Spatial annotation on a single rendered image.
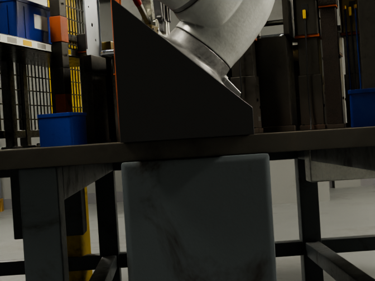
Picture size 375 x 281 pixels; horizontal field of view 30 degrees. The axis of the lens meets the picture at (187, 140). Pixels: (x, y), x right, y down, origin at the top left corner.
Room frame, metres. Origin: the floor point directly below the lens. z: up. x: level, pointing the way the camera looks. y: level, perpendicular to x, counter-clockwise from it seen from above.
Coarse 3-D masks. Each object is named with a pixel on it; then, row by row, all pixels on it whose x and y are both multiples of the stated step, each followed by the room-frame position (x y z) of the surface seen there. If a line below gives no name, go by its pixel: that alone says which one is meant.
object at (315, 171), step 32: (320, 160) 2.46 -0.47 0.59; (352, 160) 2.04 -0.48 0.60; (32, 192) 1.43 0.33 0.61; (64, 192) 1.52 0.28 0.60; (96, 192) 2.88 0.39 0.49; (32, 224) 1.43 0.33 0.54; (64, 224) 1.49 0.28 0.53; (32, 256) 1.43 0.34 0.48; (64, 256) 1.46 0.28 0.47; (96, 256) 2.89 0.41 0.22; (320, 256) 2.61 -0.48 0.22
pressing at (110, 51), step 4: (340, 32) 2.17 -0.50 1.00; (264, 36) 2.15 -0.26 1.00; (268, 36) 2.15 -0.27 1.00; (272, 36) 2.14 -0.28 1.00; (276, 36) 2.14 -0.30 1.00; (292, 40) 2.26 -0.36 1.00; (296, 40) 2.26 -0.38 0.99; (100, 52) 2.27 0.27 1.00; (104, 52) 2.25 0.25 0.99; (108, 52) 2.25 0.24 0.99; (112, 52) 2.24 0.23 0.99; (104, 56) 2.32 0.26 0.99; (108, 56) 2.35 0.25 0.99
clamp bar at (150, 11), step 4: (144, 0) 2.15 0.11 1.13; (148, 0) 2.14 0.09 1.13; (152, 0) 2.16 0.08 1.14; (144, 4) 2.15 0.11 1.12; (148, 4) 2.14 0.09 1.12; (152, 4) 2.16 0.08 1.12; (148, 8) 2.15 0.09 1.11; (152, 8) 2.15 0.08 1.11; (148, 12) 2.15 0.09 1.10; (152, 12) 2.15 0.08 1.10; (148, 16) 2.15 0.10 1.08; (152, 16) 2.15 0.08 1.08; (152, 20) 2.15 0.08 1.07; (152, 24) 2.15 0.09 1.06
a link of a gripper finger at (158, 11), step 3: (153, 0) 2.25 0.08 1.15; (156, 0) 2.25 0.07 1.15; (153, 3) 2.25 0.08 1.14; (156, 3) 2.25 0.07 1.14; (159, 3) 2.25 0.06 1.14; (156, 6) 2.25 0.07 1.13; (159, 6) 2.25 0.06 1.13; (156, 9) 2.26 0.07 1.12; (159, 9) 2.25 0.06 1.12; (156, 12) 2.26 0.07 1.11; (159, 12) 2.25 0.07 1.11; (162, 12) 2.26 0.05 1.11; (156, 15) 2.26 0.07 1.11; (162, 15) 2.26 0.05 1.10; (156, 18) 2.26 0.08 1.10
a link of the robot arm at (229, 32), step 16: (208, 0) 1.44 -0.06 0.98; (224, 0) 1.44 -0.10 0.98; (240, 0) 1.46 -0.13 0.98; (256, 0) 1.47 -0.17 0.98; (272, 0) 1.51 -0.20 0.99; (176, 16) 1.51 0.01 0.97; (192, 16) 1.46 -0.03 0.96; (208, 16) 1.45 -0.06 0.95; (224, 16) 1.45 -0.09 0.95; (240, 16) 1.46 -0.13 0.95; (256, 16) 1.48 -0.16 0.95; (192, 32) 1.47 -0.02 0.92; (208, 32) 1.46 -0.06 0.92; (224, 32) 1.46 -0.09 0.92; (240, 32) 1.47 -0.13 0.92; (256, 32) 1.51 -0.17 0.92; (224, 48) 1.47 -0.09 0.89; (240, 48) 1.50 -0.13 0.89
